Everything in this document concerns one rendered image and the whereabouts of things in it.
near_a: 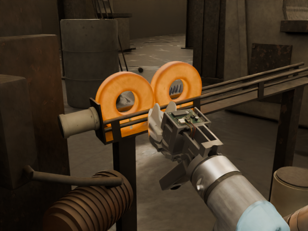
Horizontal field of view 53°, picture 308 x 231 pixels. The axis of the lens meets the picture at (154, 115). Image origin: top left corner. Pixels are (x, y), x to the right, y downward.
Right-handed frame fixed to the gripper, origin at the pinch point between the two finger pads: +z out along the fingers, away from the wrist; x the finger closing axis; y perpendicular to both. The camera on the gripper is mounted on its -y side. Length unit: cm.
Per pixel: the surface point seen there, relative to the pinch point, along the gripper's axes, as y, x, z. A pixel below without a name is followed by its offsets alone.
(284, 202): -19.9, -31.8, -18.7
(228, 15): -33, -169, 173
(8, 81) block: 4.5, 27.3, 12.3
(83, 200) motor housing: -18.6, 15.8, -2.5
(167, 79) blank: -0.1, -11.6, 15.1
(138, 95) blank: -3.6, -3.0, 14.1
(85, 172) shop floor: -103, -13, 87
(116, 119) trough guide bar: -7.6, 4.0, 10.4
